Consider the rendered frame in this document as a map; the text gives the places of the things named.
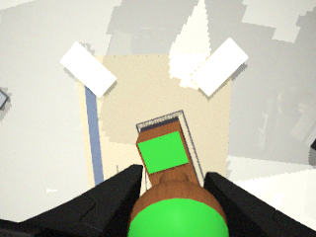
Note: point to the cream paper card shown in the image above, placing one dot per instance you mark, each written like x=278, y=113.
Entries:
x=119, y=94

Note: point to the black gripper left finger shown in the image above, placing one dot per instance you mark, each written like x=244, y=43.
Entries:
x=101, y=212

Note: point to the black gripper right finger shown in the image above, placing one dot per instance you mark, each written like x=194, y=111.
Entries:
x=249, y=216

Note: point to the yellow rubber stamp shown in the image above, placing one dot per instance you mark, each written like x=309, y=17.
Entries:
x=313, y=146

